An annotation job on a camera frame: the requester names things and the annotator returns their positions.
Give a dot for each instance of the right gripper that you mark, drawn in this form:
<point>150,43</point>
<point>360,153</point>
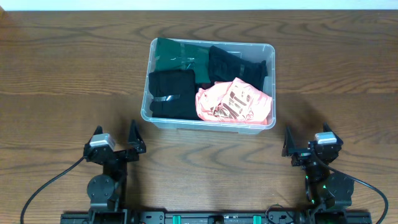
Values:
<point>303,154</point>

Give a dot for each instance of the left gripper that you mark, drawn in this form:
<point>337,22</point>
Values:
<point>117,154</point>

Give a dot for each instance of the black garment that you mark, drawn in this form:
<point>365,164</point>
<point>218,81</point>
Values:
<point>174,94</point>

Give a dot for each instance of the pink printed t-shirt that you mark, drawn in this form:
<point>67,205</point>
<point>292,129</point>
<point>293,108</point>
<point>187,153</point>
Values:
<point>233,102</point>

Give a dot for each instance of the green garment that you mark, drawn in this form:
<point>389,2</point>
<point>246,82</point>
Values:
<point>173,55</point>

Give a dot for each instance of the navy garment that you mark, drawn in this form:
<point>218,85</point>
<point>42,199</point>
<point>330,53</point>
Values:
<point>225,67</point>

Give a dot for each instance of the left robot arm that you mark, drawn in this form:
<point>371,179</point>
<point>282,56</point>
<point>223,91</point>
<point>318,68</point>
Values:
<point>107,191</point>

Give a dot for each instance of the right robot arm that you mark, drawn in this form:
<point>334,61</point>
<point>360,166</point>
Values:
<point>328,191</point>

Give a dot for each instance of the clear plastic storage bin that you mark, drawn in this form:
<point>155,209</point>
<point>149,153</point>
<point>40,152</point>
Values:
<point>253,52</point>

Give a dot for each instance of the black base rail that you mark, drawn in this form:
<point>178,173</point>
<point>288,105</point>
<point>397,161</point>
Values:
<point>214,217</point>

